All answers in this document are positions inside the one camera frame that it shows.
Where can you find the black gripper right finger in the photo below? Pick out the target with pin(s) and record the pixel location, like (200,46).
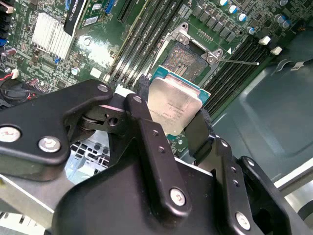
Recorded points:
(198,137)

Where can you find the silver topped CPU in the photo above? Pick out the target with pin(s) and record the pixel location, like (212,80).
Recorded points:
(173,102)

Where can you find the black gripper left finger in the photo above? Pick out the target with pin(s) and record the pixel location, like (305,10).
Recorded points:
(36,117)

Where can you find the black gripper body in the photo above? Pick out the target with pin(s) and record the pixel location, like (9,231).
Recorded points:
(117,200)

